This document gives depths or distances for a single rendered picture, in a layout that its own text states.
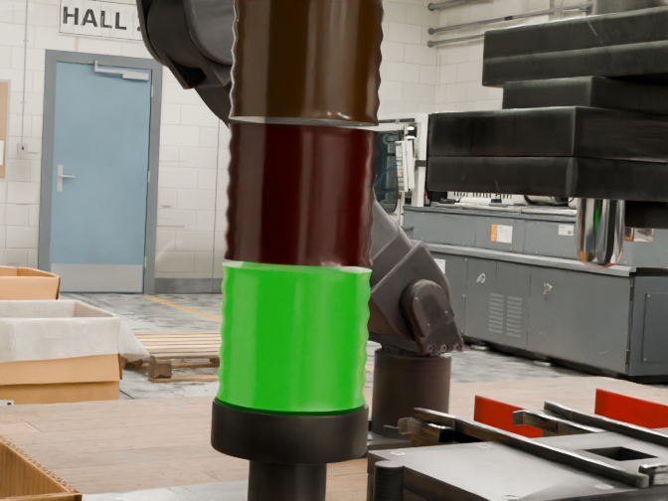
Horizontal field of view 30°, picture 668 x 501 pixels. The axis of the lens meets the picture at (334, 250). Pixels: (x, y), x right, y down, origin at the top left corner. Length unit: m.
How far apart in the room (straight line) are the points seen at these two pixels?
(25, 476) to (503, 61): 0.30
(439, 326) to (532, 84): 0.43
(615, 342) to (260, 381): 7.29
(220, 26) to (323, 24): 0.56
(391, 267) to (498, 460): 0.40
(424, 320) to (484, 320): 7.74
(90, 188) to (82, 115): 0.67
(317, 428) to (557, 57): 0.30
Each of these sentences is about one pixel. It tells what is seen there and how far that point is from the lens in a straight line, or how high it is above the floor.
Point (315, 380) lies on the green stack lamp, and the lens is 0.30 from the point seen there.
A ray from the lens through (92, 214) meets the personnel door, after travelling 11.70.
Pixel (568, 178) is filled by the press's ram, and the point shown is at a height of 1.11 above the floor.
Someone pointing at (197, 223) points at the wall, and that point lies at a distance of 12.04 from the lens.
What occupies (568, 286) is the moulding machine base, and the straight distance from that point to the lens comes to 7.92.
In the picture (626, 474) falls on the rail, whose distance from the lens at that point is 0.55.
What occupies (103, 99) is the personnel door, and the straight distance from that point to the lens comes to 11.73.
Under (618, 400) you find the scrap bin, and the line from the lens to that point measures 0.96.
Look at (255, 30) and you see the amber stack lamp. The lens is 0.30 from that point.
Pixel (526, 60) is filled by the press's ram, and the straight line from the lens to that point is 0.58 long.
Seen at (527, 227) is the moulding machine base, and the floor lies 0.89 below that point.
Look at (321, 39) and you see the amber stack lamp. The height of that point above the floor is 1.14.
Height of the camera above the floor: 1.11
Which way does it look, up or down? 3 degrees down
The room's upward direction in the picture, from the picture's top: 3 degrees clockwise
